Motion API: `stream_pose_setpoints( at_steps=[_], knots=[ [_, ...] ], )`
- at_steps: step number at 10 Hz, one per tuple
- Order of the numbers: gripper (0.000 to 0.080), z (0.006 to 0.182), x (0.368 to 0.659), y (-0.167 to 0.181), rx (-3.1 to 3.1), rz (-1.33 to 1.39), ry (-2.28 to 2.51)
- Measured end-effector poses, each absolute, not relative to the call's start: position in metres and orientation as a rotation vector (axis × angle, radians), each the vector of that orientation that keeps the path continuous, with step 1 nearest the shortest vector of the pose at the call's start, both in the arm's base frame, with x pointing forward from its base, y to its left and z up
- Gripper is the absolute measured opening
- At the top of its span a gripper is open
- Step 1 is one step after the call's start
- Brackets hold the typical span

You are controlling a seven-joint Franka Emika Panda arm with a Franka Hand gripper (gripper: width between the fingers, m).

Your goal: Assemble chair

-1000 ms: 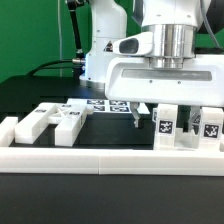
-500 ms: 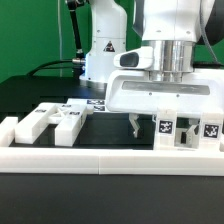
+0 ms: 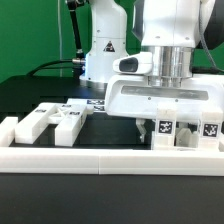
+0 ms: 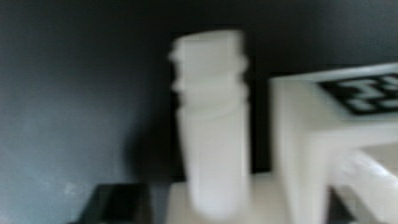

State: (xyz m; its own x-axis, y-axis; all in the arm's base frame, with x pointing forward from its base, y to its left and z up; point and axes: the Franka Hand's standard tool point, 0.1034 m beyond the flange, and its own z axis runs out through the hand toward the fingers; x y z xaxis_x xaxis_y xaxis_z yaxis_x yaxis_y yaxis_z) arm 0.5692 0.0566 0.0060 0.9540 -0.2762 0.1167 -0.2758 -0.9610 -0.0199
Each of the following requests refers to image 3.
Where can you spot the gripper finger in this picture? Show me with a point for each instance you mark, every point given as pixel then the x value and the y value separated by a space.
pixel 140 124

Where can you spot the white chair seat part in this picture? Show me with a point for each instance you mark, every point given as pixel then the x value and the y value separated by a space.
pixel 185 140

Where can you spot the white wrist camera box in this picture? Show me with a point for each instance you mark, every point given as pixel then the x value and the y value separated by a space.
pixel 140 63

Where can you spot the white U-shaped fence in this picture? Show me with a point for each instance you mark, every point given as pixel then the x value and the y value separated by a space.
pixel 103 162

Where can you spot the white chair back frame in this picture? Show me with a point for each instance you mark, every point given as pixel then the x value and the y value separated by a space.
pixel 68 119

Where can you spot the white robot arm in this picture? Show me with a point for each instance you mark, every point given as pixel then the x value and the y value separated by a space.
pixel 158 83

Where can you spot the white tag sheet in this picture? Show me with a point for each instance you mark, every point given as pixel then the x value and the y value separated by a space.
pixel 98 105

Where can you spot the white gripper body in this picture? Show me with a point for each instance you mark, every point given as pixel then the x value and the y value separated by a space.
pixel 131 96

